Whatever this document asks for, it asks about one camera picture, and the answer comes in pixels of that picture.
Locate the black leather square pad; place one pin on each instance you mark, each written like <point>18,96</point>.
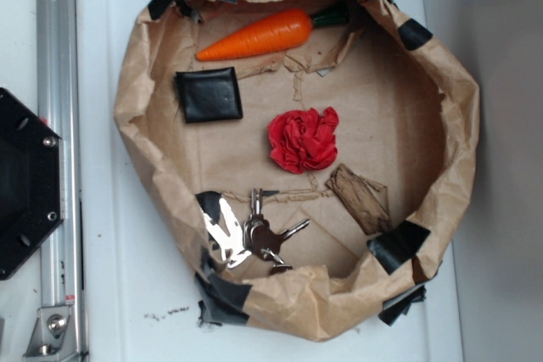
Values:
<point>209,95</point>

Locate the brown wood chip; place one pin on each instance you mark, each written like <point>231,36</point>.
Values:
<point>365,200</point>

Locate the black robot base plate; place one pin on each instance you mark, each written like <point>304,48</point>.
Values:
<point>30,183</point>

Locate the silver key bunch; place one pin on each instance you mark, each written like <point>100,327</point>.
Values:
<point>261,240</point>

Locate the red crumpled paper ball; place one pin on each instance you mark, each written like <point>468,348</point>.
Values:
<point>304,140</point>

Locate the brown paper bag tray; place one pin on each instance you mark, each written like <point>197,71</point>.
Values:
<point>408,118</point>

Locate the metal corner bracket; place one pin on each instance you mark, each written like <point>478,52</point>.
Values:
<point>54,335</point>

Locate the orange toy carrot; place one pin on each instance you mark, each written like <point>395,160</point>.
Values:
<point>277,32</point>

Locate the aluminium extrusion rail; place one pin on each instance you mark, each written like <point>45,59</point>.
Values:
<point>62,276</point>

